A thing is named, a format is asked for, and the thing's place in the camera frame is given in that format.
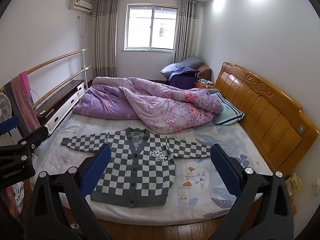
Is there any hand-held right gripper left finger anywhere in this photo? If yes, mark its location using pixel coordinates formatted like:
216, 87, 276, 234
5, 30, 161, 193
27, 143, 112, 240

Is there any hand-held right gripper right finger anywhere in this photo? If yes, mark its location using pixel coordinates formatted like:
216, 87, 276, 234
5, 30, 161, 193
210, 143, 294, 240

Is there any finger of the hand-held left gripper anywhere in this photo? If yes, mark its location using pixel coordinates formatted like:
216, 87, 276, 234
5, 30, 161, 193
15, 126, 49, 163
0, 115, 19, 135

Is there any grey white checkered cardigan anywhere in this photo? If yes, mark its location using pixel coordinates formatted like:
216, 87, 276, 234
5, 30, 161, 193
61, 127, 212, 208

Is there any white standing fan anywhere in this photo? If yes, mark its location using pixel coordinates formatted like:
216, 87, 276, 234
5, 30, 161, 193
0, 92, 12, 124

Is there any pale printed bed sheet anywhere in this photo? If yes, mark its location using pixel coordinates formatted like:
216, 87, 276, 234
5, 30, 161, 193
30, 116, 273, 227

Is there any white dark-topped low cabinet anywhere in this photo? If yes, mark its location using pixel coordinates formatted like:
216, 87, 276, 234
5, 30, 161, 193
35, 79, 85, 137

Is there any striped blue white pillow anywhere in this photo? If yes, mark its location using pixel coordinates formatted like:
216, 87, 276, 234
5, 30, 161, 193
212, 92, 245, 127

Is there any yellow packet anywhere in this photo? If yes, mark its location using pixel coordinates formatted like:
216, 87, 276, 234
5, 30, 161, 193
285, 172, 303, 197

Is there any wooden bed headboard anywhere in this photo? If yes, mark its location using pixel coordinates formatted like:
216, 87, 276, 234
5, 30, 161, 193
214, 62, 320, 173

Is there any wooden nightstand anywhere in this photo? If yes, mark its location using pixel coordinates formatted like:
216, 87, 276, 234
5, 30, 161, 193
195, 79, 215, 90

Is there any purple floral quilt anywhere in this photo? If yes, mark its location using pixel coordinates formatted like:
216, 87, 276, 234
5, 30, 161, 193
72, 76, 224, 133

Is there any dark purple cloth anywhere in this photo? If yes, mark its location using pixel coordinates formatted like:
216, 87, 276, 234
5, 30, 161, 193
167, 67, 200, 90

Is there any brown chair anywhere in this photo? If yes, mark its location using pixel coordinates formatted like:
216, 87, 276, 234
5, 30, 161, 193
197, 64, 212, 83

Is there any blue grey pillow pile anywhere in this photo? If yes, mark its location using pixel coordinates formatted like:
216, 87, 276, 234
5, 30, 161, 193
160, 56, 205, 77

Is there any grey striped curtain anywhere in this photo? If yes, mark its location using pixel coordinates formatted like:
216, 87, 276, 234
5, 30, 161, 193
174, 0, 204, 67
91, 0, 119, 78

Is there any white framed window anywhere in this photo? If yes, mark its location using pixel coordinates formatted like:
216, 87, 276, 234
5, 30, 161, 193
124, 3, 178, 52

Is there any wooden double wall barre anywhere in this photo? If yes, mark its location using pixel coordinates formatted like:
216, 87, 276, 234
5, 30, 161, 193
0, 48, 92, 108

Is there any air conditioner cable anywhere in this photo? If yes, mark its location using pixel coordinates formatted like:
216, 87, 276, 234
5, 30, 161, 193
77, 15, 88, 38

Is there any white wall air conditioner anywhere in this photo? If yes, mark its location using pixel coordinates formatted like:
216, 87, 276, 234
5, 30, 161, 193
69, 0, 92, 14

